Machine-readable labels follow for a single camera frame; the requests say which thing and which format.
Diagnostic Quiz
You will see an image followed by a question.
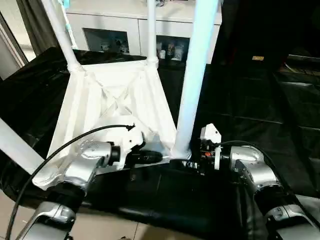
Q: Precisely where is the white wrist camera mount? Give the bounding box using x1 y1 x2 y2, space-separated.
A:
116 127 147 168
200 123 222 171

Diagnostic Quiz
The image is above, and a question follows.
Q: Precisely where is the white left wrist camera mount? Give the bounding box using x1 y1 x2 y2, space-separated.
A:
116 127 147 168

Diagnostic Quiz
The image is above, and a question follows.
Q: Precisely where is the white plastic table top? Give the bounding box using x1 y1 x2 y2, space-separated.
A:
32 59 192 191

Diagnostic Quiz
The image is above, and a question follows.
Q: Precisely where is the white cabinet with glass doors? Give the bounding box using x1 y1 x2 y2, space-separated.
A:
65 0 222 63

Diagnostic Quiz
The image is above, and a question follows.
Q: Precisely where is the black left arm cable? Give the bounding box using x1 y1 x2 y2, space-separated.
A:
5 124 137 240

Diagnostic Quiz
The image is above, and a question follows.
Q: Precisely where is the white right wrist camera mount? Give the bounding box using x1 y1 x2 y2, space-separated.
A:
200 123 222 171

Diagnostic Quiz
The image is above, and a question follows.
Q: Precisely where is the grey curtain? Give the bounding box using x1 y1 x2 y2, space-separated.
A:
15 0 66 53

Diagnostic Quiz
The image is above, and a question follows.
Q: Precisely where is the black plastic mat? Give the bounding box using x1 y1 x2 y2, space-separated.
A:
0 46 320 240

